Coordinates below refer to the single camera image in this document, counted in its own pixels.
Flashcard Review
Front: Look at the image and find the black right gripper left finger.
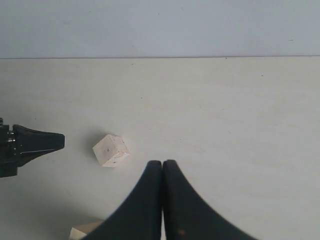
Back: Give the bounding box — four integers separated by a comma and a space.
84, 160, 162, 240

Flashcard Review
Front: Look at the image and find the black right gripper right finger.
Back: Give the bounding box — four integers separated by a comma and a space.
162, 160, 254, 240

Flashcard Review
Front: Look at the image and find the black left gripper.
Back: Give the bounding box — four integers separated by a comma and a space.
0, 117, 65, 178

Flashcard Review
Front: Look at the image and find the large pale wooden cube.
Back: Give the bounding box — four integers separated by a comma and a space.
69, 220, 103, 240

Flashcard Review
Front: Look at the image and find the small wooden cube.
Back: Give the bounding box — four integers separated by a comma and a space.
92, 134, 130, 168

